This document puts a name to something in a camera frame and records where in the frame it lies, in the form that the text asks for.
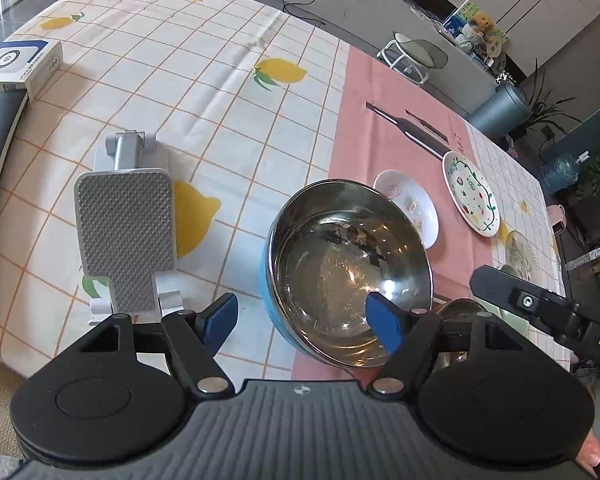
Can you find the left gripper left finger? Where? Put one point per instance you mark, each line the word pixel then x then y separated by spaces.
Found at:
pixel 189 340

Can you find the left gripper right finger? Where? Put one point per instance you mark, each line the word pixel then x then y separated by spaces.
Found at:
pixel 413 338

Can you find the clear glass sticker plate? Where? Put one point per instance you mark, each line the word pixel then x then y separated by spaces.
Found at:
pixel 520 256

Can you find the blue steel bowl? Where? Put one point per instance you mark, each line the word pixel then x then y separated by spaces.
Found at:
pixel 334 242

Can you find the right hand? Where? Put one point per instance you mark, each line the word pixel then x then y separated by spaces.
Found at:
pixel 597 447

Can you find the pink small heater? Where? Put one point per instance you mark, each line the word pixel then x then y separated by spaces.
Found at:
pixel 556 213

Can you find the small white sticker plate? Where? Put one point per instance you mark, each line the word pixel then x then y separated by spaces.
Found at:
pixel 413 200

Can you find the grey phone stand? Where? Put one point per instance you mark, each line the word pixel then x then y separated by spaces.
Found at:
pixel 125 224

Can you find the white fruity painted plate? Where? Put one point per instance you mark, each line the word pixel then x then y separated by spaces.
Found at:
pixel 471 194

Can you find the blue water jug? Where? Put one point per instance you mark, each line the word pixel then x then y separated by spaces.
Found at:
pixel 561 172

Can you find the green potted plant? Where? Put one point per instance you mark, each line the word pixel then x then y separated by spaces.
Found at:
pixel 543 111

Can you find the grey trash can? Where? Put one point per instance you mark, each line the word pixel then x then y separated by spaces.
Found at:
pixel 504 111

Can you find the lemon checkered tablecloth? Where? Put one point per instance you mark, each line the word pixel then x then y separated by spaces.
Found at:
pixel 251 105

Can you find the white blue box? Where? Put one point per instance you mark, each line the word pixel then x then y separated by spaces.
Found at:
pixel 28 64

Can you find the teddy bear toy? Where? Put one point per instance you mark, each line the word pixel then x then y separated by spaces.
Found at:
pixel 481 23

